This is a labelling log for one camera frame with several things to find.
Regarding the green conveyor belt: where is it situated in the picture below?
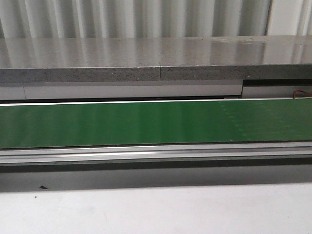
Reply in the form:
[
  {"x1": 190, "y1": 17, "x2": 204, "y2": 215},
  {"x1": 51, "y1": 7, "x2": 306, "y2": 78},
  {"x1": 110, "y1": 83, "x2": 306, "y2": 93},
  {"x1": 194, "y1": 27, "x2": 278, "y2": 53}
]
[{"x1": 0, "y1": 98, "x2": 312, "y2": 149}]

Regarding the grey stone counter slab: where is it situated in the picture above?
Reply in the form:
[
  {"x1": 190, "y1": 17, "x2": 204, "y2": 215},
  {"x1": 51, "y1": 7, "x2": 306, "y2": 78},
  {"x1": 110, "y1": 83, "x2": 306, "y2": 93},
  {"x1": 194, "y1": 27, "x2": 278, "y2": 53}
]
[{"x1": 0, "y1": 36, "x2": 312, "y2": 84}]

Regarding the white corrugated curtain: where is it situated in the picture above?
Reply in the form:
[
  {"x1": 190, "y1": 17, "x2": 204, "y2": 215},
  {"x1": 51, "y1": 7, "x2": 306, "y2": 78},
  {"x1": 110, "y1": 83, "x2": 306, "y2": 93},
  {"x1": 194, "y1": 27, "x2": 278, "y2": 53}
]
[{"x1": 0, "y1": 0, "x2": 312, "y2": 39}]

